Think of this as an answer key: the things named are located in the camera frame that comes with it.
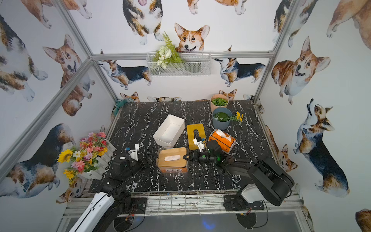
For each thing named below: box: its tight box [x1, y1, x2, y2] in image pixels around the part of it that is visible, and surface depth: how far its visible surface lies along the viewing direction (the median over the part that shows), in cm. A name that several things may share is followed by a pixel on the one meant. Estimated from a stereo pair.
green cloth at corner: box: [114, 99, 128, 116], surface depth 123 cm
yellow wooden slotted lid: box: [186, 123, 207, 151], surface depth 106 cm
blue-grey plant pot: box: [212, 107, 233, 131], surface depth 105 cm
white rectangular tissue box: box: [152, 114, 186, 148], surface depth 104 cm
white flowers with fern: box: [153, 31, 183, 70], surface depth 82 cm
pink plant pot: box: [210, 93, 229, 113], surface depth 106 cm
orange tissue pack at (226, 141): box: [208, 129, 237, 155], surface depth 93 cm
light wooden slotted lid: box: [157, 146, 187, 168], surface depth 84 cm
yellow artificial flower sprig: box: [230, 111, 244, 122], surface depth 94 cm
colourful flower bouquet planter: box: [57, 131, 117, 185], surface depth 77 cm
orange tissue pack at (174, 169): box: [160, 166, 188, 174], surface depth 81 cm
